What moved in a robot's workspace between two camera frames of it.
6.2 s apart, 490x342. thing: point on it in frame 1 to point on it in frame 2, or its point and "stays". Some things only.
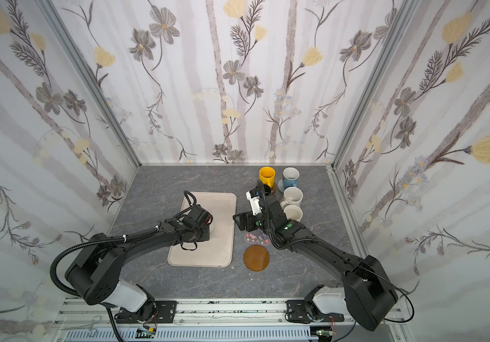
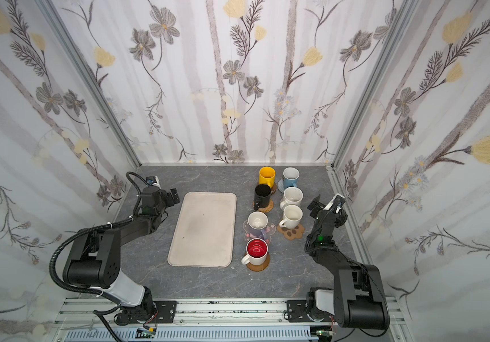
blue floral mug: x=290 y=177 stays
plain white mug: x=293 y=212 stays
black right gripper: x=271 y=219 to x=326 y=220
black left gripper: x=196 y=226 to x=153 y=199
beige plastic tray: x=219 y=251 stays
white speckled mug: x=292 y=196 stays
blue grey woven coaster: x=280 y=184 stays
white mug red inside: x=209 y=219 to x=256 y=249
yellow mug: x=267 y=175 stays
